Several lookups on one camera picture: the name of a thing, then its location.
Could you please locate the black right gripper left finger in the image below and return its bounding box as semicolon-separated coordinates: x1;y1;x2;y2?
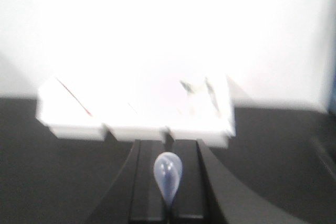
86;140;165;223

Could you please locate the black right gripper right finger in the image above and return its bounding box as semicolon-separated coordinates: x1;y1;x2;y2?
172;140;294;223

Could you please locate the translucent blue teardrop bulb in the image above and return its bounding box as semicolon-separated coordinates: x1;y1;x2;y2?
153;152;183;223

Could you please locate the white box with markings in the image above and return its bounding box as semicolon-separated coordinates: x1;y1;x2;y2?
36;76;236;148

